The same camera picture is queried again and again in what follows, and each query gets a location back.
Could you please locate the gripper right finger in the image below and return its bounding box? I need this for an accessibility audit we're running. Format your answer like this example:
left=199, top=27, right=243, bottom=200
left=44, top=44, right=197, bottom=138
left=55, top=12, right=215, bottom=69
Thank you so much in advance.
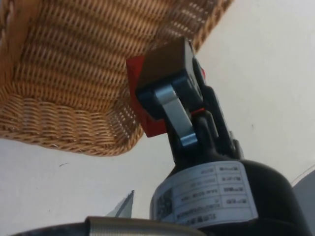
left=193, top=57, right=245, bottom=160

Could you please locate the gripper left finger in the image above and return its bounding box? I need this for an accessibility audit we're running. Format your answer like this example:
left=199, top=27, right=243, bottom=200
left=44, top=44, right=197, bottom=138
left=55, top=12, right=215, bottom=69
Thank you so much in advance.
left=136, top=36, right=204, bottom=158

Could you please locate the red cube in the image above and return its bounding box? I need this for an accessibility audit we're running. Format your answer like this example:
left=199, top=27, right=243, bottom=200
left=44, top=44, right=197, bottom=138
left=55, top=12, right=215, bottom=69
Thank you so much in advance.
left=125, top=55, right=208, bottom=138

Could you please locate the brown wicker basket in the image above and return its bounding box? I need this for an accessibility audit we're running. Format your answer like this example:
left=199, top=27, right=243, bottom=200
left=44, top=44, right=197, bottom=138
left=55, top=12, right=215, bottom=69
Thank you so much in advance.
left=0, top=0, right=235, bottom=157

